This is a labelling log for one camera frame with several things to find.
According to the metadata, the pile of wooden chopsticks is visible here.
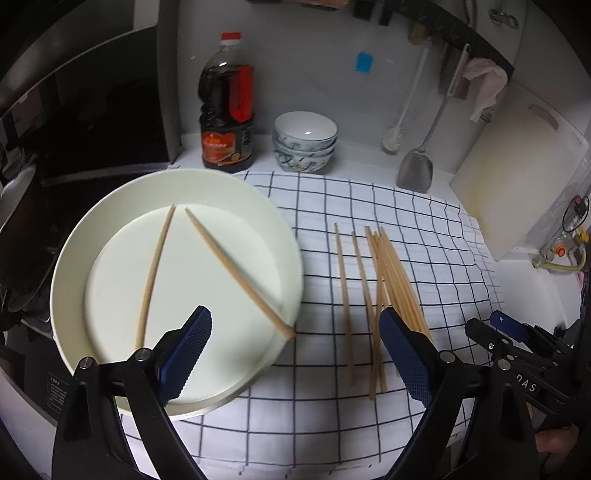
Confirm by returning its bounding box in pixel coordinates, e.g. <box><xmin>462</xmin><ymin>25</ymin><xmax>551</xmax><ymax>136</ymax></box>
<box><xmin>333</xmin><ymin>223</ymin><xmax>435</xmax><ymax>401</ymax></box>

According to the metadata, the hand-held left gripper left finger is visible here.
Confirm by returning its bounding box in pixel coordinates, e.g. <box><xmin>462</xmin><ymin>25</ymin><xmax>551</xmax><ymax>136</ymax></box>
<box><xmin>51</xmin><ymin>305</ymin><xmax>213</xmax><ymax>480</ymax></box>

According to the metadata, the gas valve with hose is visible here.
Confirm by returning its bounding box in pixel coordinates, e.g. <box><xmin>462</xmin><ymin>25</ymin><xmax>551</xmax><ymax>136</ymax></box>
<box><xmin>531</xmin><ymin>194</ymin><xmax>591</xmax><ymax>274</ymax></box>

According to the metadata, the pale round lid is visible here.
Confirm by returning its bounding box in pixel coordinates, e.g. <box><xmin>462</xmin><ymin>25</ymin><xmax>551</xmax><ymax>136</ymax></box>
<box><xmin>0</xmin><ymin>164</ymin><xmax>38</xmax><ymax>232</ymax></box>

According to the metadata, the metal spatula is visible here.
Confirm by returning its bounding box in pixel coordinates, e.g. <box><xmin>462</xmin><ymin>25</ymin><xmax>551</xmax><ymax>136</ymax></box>
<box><xmin>397</xmin><ymin>44</ymin><xmax>472</xmax><ymax>193</ymax></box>

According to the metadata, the person's right hand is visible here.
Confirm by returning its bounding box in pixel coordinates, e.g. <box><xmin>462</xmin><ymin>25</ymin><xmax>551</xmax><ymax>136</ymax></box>
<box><xmin>536</xmin><ymin>425</ymin><xmax>580</xmax><ymax>468</ymax></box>

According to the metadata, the white dish brush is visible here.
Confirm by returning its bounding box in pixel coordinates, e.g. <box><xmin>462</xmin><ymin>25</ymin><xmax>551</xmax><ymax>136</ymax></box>
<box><xmin>381</xmin><ymin>44</ymin><xmax>432</xmax><ymax>155</ymax></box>

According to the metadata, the white cutting board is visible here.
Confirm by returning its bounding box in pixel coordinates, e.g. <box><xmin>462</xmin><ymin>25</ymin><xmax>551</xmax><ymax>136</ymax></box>
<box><xmin>449</xmin><ymin>104</ymin><xmax>591</xmax><ymax>263</ymax></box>

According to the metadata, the metal wall bracket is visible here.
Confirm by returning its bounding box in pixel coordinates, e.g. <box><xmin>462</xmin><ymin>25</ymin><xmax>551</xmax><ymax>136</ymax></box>
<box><xmin>489</xmin><ymin>7</ymin><xmax>520</xmax><ymax>29</ymax></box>

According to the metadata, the pink rag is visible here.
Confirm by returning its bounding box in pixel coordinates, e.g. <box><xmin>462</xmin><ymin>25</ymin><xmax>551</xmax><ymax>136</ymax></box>
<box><xmin>463</xmin><ymin>58</ymin><xmax>509</xmax><ymax>123</ymax></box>

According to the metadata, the light bamboo chopstick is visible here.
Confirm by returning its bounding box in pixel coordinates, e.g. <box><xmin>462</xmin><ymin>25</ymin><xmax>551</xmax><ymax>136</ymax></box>
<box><xmin>135</xmin><ymin>204</ymin><xmax>177</xmax><ymax>350</ymax></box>
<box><xmin>185</xmin><ymin>208</ymin><xmax>296</xmax><ymax>341</ymax></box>

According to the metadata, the black wall rail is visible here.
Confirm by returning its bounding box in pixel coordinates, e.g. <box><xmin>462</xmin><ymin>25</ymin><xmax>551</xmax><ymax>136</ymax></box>
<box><xmin>351</xmin><ymin>0</ymin><xmax>515</xmax><ymax>81</ymax></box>

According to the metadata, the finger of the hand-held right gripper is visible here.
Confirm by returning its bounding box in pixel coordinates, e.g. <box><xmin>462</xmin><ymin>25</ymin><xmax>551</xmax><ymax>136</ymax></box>
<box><xmin>489</xmin><ymin>310</ymin><xmax>555</xmax><ymax>344</ymax></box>
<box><xmin>464</xmin><ymin>318</ymin><xmax>514</xmax><ymax>361</ymax></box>

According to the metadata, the dark soy sauce bottle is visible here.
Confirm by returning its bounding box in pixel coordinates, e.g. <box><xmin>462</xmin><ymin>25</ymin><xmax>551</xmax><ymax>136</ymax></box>
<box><xmin>198</xmin><ymin>31</ymin><xmax>256</xmax><ymax>175</ymax></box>

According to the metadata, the floral ceramic bowl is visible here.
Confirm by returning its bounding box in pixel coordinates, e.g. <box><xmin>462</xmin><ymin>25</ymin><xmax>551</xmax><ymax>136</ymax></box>
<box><xmin>272</xmin><ymin>136</ymin><xmax>337</xmax><ymax>160</ymax></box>
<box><xmin>274</xmin><ymin>148</ymin><xmax>334</xmax><ymax>175</ymax></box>
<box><xmin>272</xmin><ymin>111</ymin><xmax>339</xmax><ymax>145</ymax></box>

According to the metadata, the black range hood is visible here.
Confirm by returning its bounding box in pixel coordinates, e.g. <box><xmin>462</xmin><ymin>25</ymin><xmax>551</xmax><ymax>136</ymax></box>
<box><xmin>0</xmin><ymin>0</ymin><xmax>182</xmax><ymax>185</ymax></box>

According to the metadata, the white checkered cloth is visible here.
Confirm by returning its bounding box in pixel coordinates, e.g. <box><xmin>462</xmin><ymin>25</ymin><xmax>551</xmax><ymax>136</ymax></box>
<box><xmin>120</xmin><ymin>171</ymin><xmax>504</xmax><ymax>464</ymax></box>

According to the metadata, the white round basin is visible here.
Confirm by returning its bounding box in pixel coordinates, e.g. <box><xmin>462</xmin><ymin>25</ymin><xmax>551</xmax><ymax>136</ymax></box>
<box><xmin>50</xmin><ymin>168</ymin><xmax>303</xmax><ymax>420</ymax></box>

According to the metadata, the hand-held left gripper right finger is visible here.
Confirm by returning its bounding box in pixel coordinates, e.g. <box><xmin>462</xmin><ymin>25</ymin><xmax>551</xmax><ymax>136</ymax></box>
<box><xmin>379</xmin><ymin>307</ymin><xmax>541</xmax><ymax>480</ymax></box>

